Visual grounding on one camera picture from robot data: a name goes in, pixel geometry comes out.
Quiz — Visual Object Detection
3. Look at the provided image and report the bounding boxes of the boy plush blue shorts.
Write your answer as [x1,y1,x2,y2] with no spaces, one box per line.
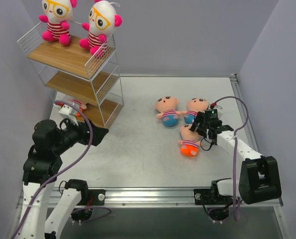
[155,96,182,127]
[182,98,210,124]

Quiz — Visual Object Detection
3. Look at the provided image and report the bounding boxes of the white panda plush yellow glasses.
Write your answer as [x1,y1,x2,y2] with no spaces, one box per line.
[39,0,78,46]

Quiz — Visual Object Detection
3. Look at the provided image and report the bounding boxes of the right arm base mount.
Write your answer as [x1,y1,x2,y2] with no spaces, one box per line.
[193,178,233,206]

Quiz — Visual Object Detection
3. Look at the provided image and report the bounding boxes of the white wire wooden shelf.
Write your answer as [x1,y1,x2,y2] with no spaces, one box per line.
[17,21,124,128]

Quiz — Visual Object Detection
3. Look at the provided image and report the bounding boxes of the aluminium table edge rail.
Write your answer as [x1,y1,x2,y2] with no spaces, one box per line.
[229,73,265,172]

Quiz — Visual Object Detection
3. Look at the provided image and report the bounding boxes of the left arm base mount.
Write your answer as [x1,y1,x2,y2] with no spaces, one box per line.
[58,179,106,206]

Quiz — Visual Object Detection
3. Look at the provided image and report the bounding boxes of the boy plush orange shorts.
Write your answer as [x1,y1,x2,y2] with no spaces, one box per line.
[178,124,201,157]
[64,99,87,111]

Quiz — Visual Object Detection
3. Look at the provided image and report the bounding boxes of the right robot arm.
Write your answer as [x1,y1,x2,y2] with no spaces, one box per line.
[190,109,282,205]

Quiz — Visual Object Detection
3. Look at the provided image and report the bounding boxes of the front aluminium rail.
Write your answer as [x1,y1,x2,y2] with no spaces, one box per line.
[15,188,283,209]

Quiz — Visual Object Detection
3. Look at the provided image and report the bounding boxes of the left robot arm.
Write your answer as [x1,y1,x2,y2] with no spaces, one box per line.
[11,119,109,239]

